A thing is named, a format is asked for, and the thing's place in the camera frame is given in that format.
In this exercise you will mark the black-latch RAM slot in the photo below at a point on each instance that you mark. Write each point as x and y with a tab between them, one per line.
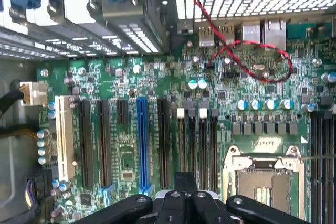
314	169
334	169
192	142
214	150
325	169

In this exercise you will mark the small grey rear port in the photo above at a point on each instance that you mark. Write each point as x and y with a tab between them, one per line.
185	27

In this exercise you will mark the black board connector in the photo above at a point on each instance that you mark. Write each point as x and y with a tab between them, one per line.
43	190

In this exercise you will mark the silver CPU socket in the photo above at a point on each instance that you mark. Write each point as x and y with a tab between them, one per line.
262	161

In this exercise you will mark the thin metal locking lever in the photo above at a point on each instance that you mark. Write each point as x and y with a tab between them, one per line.
319	158

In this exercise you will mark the grey metal PC case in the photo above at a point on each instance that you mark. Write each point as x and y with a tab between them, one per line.
15	155

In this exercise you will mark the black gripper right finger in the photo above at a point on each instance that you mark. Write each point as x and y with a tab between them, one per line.
202	208

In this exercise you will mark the silver blue-top capacitor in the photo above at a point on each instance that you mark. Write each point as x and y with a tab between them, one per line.
242	105
329	77
309	107
202	84
270	104
192	84
255	104
287	104

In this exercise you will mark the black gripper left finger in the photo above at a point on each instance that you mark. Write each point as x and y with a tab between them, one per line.
173	208

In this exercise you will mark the silver ethernet port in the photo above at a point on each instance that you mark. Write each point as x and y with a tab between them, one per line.
275	33
250	33

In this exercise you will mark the silver USB port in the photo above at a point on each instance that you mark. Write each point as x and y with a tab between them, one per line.
226	33
206	35

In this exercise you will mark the white expansion slot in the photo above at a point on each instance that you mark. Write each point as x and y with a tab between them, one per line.
64	137

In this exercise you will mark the white-latch RAM slot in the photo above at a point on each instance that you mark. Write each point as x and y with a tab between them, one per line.
181	142
203	150

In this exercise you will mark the short black expansion slot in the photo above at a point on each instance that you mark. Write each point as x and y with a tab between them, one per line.
123	112

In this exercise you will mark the long black expansion slot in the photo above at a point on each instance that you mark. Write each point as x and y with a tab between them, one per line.
86	142
163	142
104	142

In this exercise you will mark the green motherboard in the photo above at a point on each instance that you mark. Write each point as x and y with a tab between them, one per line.
157	77

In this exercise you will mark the blue expansion slot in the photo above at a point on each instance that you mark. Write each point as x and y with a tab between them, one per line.
143	142

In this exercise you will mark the blue SATA connector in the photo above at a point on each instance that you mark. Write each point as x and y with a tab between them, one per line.
106	193

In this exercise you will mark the white power connector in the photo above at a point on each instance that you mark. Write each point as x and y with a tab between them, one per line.
35	93

